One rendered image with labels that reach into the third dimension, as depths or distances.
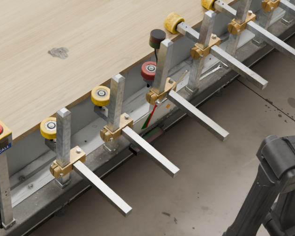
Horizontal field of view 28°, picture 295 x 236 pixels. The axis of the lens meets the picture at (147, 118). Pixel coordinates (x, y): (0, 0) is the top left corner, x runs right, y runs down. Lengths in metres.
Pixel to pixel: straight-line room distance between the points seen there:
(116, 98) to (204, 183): 1.22
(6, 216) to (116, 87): 0.59
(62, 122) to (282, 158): 0.90
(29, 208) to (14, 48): 0.67
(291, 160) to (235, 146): 2.14
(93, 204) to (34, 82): 0.94
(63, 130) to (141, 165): 1.28
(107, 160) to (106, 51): 0.46
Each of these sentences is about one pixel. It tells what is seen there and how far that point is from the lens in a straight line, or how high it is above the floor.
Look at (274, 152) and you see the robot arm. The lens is 1.28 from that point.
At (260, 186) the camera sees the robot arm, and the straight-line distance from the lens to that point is 1.34.
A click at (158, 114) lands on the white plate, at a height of 0.74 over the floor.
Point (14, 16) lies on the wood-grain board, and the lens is 2.61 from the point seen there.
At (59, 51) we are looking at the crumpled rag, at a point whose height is 0.91.
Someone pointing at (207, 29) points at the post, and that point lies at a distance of 2.37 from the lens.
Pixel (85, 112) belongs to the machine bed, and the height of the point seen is 0.71.
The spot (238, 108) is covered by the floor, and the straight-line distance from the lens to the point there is 3.60.
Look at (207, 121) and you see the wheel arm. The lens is 2.31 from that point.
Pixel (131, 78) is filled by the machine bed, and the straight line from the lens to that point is 2.59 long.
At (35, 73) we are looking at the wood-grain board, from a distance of 2.36.
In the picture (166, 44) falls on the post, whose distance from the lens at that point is 2.18.
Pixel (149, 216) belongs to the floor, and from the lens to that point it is 3.03.
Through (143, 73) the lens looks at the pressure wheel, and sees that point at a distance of 2.39.
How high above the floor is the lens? 2.57
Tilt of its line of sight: 49 degrees down
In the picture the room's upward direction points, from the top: 10 degrees clockwise
